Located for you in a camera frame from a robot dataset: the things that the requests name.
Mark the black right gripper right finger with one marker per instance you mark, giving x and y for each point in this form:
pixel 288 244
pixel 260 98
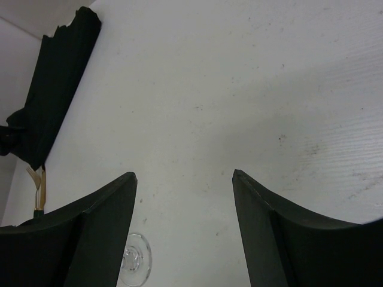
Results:
pixel 288 245

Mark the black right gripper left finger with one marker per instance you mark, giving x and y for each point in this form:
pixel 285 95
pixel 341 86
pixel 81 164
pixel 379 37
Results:
pixel 79 244

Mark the black cloth placemat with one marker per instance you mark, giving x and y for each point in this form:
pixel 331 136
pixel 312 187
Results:
pixel 31 131

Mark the clear wine glass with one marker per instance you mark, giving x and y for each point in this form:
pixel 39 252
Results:
pixel 137 261

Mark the gold knife green handle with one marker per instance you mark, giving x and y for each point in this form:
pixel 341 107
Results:
pixel 40 198

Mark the gold fork green handle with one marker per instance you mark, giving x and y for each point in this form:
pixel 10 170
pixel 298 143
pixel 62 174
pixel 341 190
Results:
pixel 37 181

